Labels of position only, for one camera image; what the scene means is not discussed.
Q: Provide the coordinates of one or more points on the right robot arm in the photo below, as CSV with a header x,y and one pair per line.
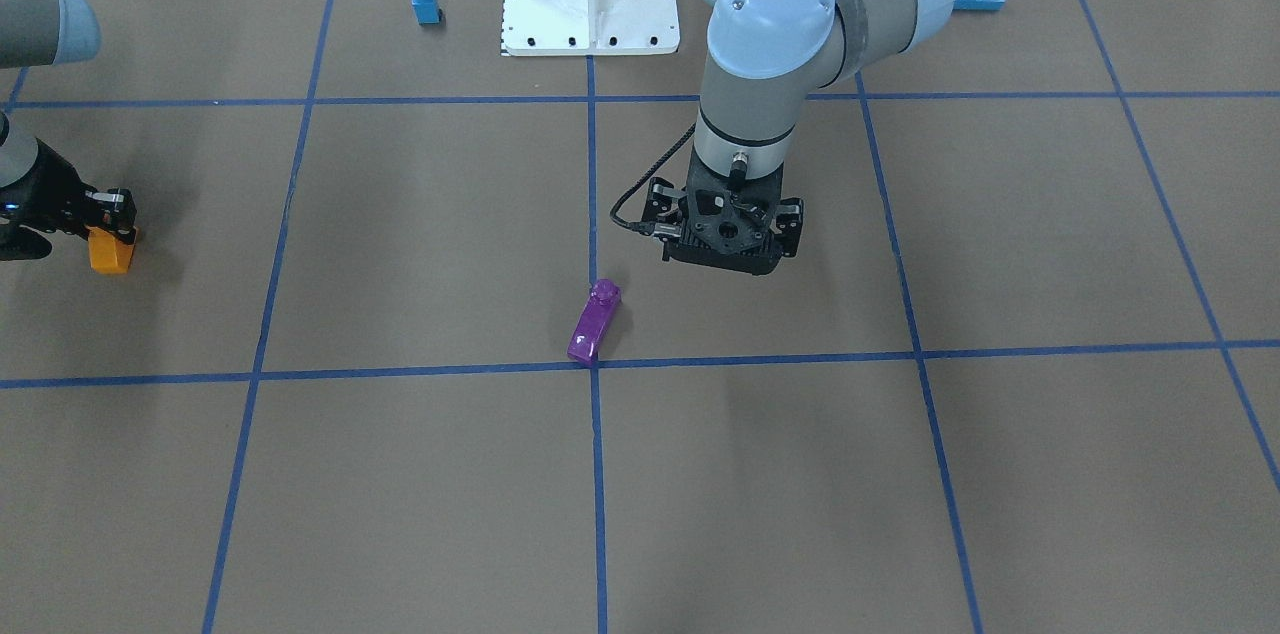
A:
x,y
40,33

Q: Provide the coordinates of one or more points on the purple trapezoid block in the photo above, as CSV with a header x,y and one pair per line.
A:
x,y
596,317

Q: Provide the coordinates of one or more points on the orange trapezoid block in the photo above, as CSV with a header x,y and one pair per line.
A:
x,y
108,255

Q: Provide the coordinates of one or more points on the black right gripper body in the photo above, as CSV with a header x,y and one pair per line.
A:
x,y
52,195

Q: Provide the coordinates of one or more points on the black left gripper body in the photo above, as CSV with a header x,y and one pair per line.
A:
x,y
790,217

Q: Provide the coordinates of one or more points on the small blue block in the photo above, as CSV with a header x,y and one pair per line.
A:
x,y
427,12

